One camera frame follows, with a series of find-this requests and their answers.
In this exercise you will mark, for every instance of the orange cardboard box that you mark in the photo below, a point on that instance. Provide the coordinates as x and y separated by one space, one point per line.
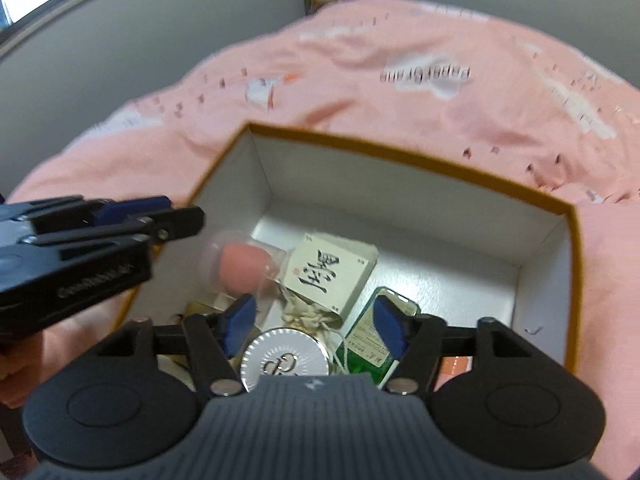
400 200

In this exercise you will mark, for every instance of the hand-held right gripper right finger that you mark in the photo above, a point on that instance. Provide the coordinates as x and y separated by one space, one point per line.
387 327

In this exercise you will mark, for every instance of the pink printed blanket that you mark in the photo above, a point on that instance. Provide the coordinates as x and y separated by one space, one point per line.
400 85

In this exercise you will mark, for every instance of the white calligraphy card box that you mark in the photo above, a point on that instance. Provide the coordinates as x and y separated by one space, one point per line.
330 270

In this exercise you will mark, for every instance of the pink sponge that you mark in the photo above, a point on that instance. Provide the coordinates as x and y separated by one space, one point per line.
245 267

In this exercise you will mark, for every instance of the person's left hand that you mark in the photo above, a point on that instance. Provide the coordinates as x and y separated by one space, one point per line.
25 370

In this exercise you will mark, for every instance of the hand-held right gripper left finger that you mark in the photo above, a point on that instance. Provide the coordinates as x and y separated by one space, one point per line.
237 322

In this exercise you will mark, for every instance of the orange pink packet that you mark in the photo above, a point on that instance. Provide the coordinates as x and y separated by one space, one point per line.
452 365

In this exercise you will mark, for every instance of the green packet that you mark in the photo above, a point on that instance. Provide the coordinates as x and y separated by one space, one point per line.
362 345

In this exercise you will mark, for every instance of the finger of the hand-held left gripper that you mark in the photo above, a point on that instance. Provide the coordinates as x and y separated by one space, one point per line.
130 210
175 225

